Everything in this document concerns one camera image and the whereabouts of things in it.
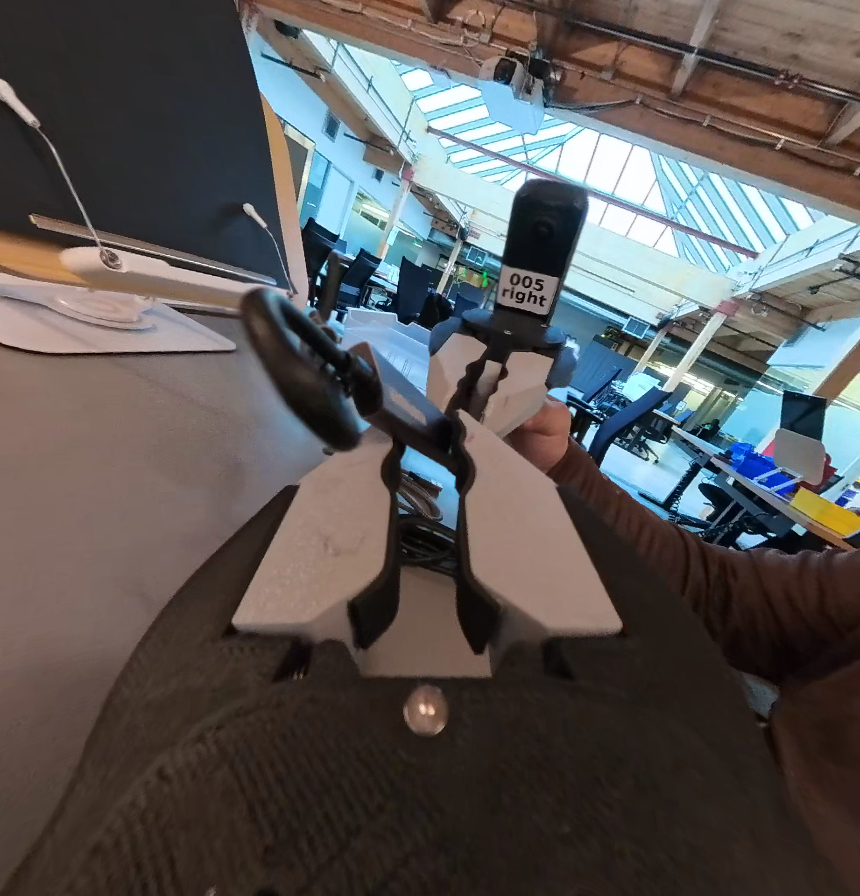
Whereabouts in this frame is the black usb-c cable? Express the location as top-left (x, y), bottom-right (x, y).
top-left (398, 476), bottom-right (463, 579)

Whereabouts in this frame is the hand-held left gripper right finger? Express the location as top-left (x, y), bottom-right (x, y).
top-left (455, 412), bottom-right (624, 658)

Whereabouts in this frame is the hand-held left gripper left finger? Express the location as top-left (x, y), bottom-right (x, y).
top-left (230, 428), bottom-right (404, 651)

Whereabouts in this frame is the black sheet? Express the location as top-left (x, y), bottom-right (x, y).
top-left (0, 0), bottom-right (291, 294)

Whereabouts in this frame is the person's right hand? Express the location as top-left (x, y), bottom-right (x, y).
top-left (507, 399), bottom-right (576, 478)

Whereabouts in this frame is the grey usb hub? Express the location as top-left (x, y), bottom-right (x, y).
top-left (346, 357), bottom-right (466, 466)

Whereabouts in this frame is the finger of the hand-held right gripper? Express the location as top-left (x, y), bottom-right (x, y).
top-left (480, 349), bottom-right (565, 435)
top-left (428, 335), bottom-right (488, 415)

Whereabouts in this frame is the person's right forearm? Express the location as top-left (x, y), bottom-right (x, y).
top-left (548, 440), bottom-right (860, 687)

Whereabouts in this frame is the yellow flat box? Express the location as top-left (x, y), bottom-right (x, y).
top-left (790, 486), bottom-right (860, 539)

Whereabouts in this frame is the clear plastic organizer box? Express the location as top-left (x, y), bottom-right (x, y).
top-left (342, 308), bottom-right (434, 393)

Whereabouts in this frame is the row of black office chairs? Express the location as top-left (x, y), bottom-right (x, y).
top-left (300, 218), bottom-right (690, 466)

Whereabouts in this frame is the long wooden desk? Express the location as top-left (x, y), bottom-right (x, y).
top-left (671, 427), bottom-right (860, 554)

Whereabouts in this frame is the blue storage bin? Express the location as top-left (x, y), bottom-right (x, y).
top-left (727, 441), bottom-right (781, 485)

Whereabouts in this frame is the black monitor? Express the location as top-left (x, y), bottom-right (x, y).
top-left (780, 391), bottom-right (828, 442)

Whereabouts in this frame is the white ceiling projector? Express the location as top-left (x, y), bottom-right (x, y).
top-left (478, 52), bottom-right (549, 132)

